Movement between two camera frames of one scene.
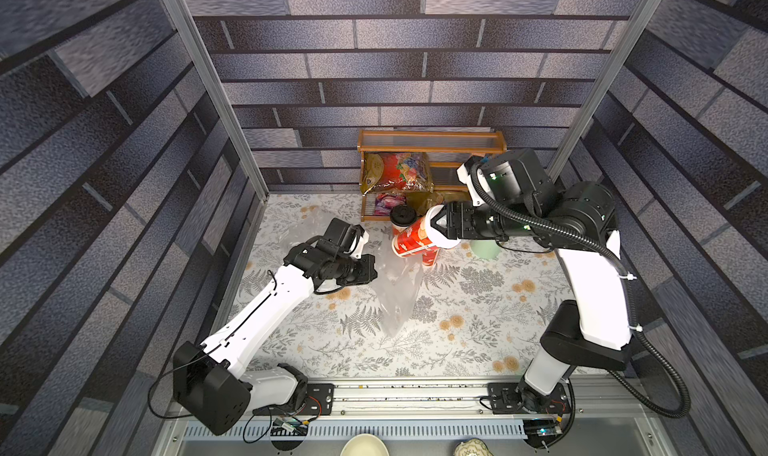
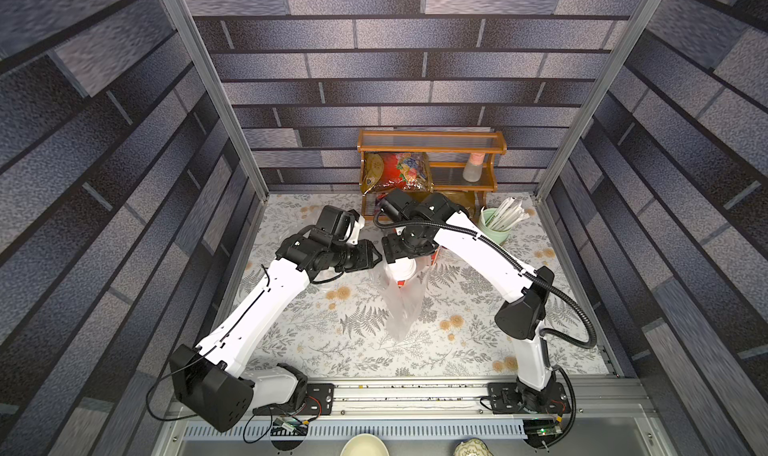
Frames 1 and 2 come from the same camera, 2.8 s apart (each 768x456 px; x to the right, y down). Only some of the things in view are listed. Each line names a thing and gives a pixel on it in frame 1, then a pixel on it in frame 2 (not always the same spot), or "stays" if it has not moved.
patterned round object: [472, 447] stays
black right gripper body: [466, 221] to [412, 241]
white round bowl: [364, 444] stays
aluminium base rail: [432, 411] stays
